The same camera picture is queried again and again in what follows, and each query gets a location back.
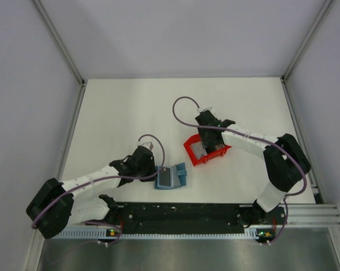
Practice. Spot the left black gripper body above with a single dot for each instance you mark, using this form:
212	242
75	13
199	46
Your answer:
147	170

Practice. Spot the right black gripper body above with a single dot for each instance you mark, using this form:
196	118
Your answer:
205	139

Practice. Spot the red plastic bin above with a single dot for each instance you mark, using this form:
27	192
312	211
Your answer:
211	155

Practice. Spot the blue leather card holder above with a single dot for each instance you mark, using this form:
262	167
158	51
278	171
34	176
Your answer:
178	177

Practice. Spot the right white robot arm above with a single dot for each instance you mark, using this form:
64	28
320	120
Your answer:
285	161

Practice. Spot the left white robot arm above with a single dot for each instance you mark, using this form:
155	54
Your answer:
59	204

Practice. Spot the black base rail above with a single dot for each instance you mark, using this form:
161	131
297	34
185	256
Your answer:
183	218

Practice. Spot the grey slotted cable duct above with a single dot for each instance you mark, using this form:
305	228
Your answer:
97	232

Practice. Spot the aluminium frame rail right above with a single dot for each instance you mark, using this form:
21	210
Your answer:
313	216

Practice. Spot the right aluminium frame post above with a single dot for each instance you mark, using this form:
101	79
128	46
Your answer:
317	22

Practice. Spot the aluminium frame post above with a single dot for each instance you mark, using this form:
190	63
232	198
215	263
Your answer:
317	22
59	44

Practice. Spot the left aluminium frame post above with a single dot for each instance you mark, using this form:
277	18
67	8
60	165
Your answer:
59	44

